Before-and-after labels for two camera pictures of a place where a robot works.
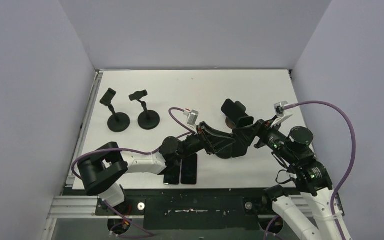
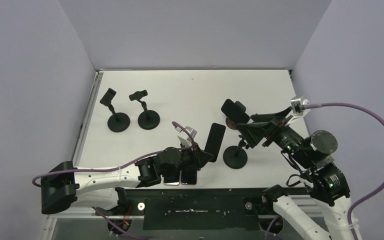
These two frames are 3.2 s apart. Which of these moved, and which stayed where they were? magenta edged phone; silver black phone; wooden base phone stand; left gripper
Moved: left gripper
Stayed: wooden base phone stand; silver black phone; magenta edged phone
